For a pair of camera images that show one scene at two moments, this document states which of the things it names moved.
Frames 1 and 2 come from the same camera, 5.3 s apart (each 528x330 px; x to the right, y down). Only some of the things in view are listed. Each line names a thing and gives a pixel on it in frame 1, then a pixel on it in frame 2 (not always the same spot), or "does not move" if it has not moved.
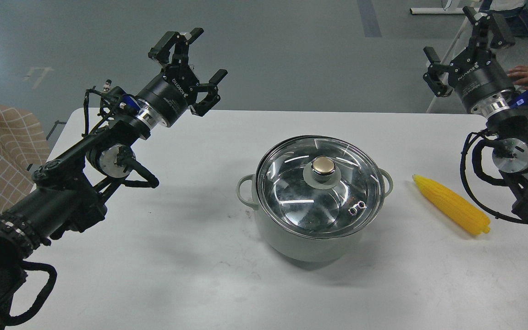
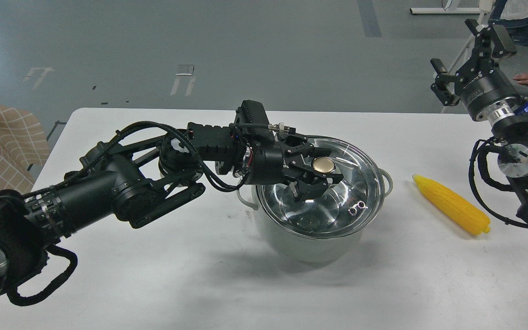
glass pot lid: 319,187 does not move
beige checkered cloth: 8,146 does not move
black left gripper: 171,93 to 277,162
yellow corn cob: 469,217 does not move
